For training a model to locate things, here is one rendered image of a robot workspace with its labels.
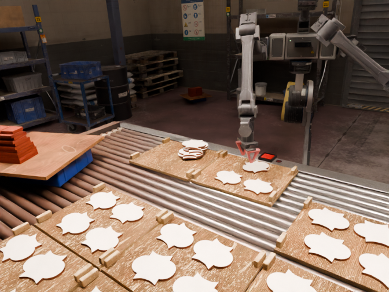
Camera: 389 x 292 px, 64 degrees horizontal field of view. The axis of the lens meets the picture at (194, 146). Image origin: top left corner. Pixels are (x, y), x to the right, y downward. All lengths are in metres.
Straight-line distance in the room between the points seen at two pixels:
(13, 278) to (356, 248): 1.10
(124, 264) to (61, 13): 6.09
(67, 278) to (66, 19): 6.12
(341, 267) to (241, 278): 0.31
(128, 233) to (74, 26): 6.05
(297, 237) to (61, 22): 6.21
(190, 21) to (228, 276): 6.81
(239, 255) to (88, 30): 6.46
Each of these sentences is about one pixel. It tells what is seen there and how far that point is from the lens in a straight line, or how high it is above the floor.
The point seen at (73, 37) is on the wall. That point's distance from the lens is 6.94.
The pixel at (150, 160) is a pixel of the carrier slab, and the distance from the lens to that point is 1.73.
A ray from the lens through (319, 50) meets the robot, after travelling 2.10.
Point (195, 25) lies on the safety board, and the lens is 7.40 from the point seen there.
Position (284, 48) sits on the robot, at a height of 1.44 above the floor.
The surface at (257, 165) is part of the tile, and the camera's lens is 1.61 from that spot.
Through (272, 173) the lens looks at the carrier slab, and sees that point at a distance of 1.57.
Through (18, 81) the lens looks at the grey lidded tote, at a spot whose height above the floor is 0.80.
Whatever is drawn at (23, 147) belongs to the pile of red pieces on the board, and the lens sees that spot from 1.72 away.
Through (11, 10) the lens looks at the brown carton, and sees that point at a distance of 5.71.
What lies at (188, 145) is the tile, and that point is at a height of 1.00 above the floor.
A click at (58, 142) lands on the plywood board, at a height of 1.04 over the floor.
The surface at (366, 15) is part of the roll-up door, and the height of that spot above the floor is 1.51.
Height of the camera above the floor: 1.67
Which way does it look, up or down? 23 degrees down
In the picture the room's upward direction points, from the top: 3 degrees counter-clockwise
